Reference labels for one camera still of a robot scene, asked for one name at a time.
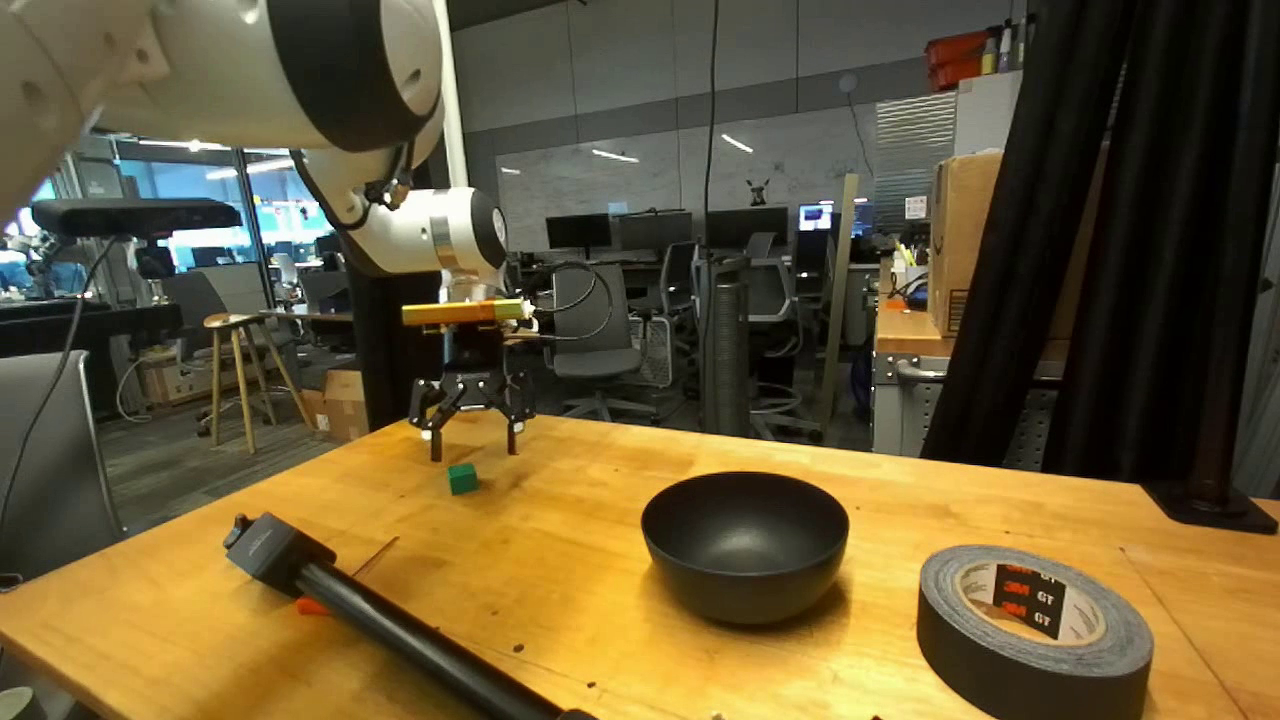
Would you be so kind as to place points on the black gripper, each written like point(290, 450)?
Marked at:
point(472, 374)

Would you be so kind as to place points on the green cube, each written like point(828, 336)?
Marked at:
point(463, 479)

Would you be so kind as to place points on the black bowl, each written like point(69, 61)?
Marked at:
point(746, 546)

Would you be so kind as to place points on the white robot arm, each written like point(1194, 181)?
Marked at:
point(356, 93)

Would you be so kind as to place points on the grey office chair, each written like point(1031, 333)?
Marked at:
point(595, 345)

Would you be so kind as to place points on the wooden stool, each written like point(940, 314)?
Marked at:
point(249, 363)

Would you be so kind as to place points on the cardboard box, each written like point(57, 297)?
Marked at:
point(958, 217)

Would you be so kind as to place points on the black tape roll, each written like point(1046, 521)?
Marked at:
point(1031, 637)

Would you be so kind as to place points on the black curtain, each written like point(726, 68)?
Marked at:
point(1136, 179)

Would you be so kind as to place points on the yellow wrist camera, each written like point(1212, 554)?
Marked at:
point(466, 314)

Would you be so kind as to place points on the black camera stand bar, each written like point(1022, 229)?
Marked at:
point(296, 566)

